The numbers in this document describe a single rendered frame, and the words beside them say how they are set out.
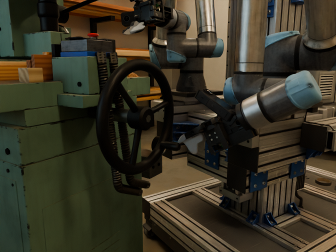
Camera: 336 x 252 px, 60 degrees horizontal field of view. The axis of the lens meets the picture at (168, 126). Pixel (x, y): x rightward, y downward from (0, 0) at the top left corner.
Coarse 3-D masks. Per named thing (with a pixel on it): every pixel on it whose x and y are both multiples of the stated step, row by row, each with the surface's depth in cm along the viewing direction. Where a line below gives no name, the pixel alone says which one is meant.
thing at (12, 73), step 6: (0, 66) 75; (6, 66) 77; (12, 66) 78; (18, 66) 79; (24, 66) 81; (0, 72) 76; (6, 72) 77; (12, 72) 78; (0, 78) 76; (6, 78) 77; (12, 78) 78; (18, 78) 80
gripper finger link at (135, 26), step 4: (132, 24) 92; (136, 24) 93; (140, 24) 92; (128, 28) 90; (132, 28) 91; (136, 28) 90; (140, 28) 89; (124, 32) 88; (128, 32) 90; (132, 32) 91
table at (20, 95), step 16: (0, 80) 76; (16, 80) 76; (48, 80) 76; (128, 80) 94; (144, 80) 101; (0, 96) 61; (16, 96) 64; (32, 96) 67; (48, 96) 71; (64, 96) 71; (80, 96) 68; (96, 96) 71; (0, 112) 62
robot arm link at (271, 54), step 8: (280, 32) 95; (288, 32) 95; (296, 32) 95; (272, 40) 97; (280, 40) 95; (288, 40) 95; (296, 40) 94; (272, 48) 97; (280, 48) 96; (288, 48) 94; (296, 48) 93; (264, 56) 100; (272, 56) 97; (280, 56) 96; (288, 56) 95; (296, 56) 93; (264, 64) 100; (272, 64) 98; (280, 64) 97; (288, 64) 96; (296, 64) 95
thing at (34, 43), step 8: (40, 32) 84; (48, 32) 82; (56, 32) 83; (64, 32) 86; (24, 40) 89; (32, 40) 87; (40, 40) 85; (48, 40) 83; (56, 40) 84; (24, 48) 90; (32, 48) 87; (40, 48) 85; (48, 48) 83
